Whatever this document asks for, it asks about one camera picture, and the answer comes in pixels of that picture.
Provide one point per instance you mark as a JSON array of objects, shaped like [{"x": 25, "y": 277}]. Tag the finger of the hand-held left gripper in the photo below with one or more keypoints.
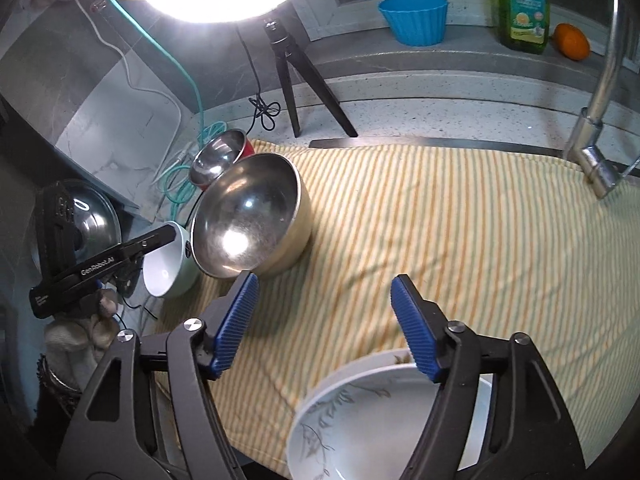
[{"x": 150, "y": 240}]

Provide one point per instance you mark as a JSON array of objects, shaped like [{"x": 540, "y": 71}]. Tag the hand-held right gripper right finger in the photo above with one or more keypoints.
[{"x": 415, "y": 330}]

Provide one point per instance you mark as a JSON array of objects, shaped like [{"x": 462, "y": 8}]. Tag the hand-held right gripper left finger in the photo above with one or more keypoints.
[{"x": 237, "y": 320}]

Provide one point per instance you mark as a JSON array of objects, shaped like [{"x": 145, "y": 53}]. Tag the white ceramic bowl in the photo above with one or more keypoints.
[{"x": 167, "y": 270}]

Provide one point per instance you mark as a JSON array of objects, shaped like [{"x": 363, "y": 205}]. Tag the large steel bowl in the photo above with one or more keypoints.
[{"x": 240, "y": 230}]

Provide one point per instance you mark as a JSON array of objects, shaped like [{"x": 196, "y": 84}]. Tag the small red steel bowl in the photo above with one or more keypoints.
[{"x": 215, "y": 160}]

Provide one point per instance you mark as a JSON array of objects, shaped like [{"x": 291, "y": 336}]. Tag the person's left forearm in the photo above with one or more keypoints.
[{"x": 55, "y": 410}]

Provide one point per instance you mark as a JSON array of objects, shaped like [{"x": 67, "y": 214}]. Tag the person's left hand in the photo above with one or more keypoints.
[{"x": 82, "y": 330}]

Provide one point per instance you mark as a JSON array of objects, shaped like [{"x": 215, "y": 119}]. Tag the steel pot lid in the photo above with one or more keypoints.
[{"x": 95, "y": 220}]

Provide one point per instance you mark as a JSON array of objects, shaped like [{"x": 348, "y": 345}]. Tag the dark round device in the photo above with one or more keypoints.
[{"x": 127, "y": 277}]

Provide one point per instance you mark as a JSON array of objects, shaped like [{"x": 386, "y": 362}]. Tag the yellow striped towel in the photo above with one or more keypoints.
[{"x": 450, "y": 260}]

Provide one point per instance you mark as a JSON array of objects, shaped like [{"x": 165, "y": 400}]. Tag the black tripod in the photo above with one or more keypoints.
[{"x": 290, "y": 75}]

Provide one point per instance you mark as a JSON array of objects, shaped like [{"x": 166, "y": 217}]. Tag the chrome faucet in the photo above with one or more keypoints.
[{"x": 605, "y": 110}]

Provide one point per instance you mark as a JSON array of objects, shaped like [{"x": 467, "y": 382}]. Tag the blue ribbed cup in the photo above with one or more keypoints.
[{"x": 412, "y": 20}]

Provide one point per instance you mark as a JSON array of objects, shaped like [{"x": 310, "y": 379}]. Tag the orange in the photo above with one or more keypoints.
[{"x": 572, "y": 42}]

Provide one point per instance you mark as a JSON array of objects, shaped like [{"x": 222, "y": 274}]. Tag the green dish soap bottle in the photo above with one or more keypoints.
[{"x": 522, "y": 5}]

